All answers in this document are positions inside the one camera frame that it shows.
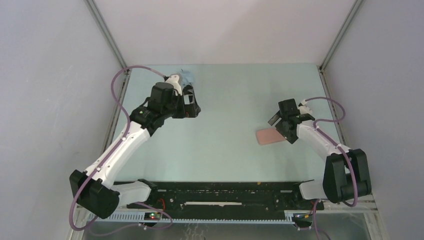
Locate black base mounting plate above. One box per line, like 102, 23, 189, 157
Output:
126, 180, 325, 222

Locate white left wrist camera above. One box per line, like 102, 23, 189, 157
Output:
164, 74, 183, 95

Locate pink glasses case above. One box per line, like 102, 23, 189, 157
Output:
255, 128, 286, 146

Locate aluminium frame rails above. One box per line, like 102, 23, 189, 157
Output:
317, 195, 379, 213

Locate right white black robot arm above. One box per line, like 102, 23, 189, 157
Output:
268, 98, 372, 209

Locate grey cable duct rail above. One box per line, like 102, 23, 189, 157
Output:
96, 211, 295, 224

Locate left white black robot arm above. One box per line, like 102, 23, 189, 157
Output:
69, 82, 201, 219

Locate light blue cleaning cloth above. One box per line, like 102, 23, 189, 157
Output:
177, 69, 195, 86

